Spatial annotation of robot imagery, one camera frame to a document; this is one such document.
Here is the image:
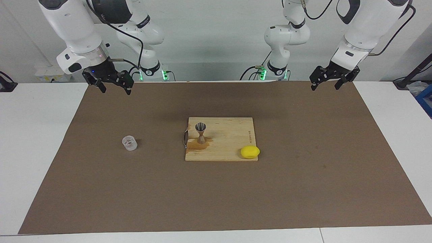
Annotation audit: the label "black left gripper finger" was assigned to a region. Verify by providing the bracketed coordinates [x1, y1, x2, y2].
[334, 67, 360, 90]
[310, 66, 328, 91]

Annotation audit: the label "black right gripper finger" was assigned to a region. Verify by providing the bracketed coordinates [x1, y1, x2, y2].
[117, 70, 134, 96]
[83, 72, 107, 93]

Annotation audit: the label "clear plastic cup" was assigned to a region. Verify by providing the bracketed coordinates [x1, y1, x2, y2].
[122, 135, 137, 151]

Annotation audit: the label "steel double jigger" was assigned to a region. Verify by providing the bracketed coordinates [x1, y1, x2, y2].
[195, 123, 207, 145]

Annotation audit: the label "black tripod leg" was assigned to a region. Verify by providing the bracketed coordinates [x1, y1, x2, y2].
[393, 54, 432, 90]

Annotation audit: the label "crumpled clear plastic bag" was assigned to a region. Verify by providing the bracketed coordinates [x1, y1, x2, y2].
[407, 81, 427, 97]

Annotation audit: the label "black stand base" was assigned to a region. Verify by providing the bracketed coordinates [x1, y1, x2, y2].
[0, 71, 18, 92]

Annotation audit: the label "yellow lemon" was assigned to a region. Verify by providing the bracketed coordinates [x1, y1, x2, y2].
[240, 145, 261, 159]

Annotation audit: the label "wooden cutting board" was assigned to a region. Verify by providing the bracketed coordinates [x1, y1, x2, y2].
[182, 117, 259, 162]

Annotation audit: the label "brown table mat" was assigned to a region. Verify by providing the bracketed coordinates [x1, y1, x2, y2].
[19, 81, 432, 235]

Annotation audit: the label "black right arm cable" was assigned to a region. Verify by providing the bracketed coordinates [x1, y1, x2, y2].
[86, 0, 145, 71]

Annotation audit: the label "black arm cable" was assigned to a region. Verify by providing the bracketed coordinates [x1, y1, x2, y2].
[86, 0, 145, 71]
[368, 5, 416, 56]

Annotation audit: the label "thin black cable loop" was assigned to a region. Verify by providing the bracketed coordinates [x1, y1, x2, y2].
[302, 0, 333, 20]

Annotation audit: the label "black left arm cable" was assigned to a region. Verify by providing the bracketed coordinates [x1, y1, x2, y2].
[368, 5, 416, 56]

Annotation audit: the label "black base cables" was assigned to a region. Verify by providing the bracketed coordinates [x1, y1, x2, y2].
[240, 51, 271, 81]

